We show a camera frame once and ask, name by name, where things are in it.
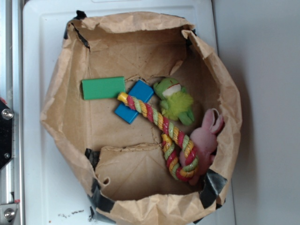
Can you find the black mounting bracket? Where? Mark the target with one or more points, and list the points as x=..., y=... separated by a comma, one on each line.
x=6, y=133

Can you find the green plush frog toy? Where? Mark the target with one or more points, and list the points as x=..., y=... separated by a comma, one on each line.
x=175, y=102

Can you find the aluminium frame rail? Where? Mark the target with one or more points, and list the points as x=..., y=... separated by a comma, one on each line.
x=12, y=209

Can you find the white plastic tray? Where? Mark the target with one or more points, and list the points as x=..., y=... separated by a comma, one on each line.
x=52, y=193

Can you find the green rectangular block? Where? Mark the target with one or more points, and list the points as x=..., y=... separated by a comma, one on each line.
x=103, y=87

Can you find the pink plush bunny toy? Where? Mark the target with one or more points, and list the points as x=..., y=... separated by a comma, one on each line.
x=205, y=140

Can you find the multicolour twisted rope toy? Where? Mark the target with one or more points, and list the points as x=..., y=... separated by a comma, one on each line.
x=179, y=150

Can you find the brown paper bag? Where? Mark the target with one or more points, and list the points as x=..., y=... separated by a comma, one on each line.
x=121, y=166

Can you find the blue rectangular block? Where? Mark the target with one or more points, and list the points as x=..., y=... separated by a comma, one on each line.
x=141, y=91

